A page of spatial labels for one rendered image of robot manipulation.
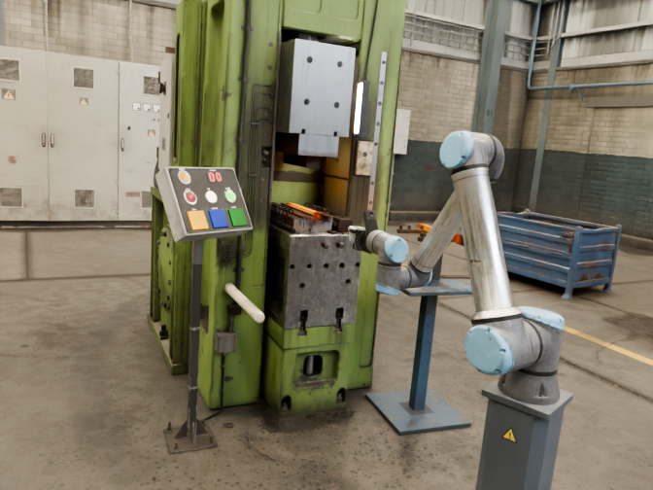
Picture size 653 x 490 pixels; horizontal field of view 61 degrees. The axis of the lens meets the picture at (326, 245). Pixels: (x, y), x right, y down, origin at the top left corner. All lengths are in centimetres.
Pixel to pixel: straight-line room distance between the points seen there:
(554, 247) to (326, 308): 370
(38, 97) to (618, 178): 879
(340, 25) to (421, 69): 753
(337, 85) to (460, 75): 830
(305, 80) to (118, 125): 525
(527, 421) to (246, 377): 148
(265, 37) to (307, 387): 165
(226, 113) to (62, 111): 508
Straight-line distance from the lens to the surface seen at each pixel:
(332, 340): 275
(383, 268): 203
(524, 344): 173
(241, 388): 289
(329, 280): 264
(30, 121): 752
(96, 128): 757
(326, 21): 278
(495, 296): 171
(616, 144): 1070
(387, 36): 293
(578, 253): 589
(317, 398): 285
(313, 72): 257
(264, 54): 264
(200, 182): 226
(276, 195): 303
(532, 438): 191
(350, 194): 283
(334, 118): 261
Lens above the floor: 135
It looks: 11 degrees down
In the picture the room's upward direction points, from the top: 5 degrees clockwise
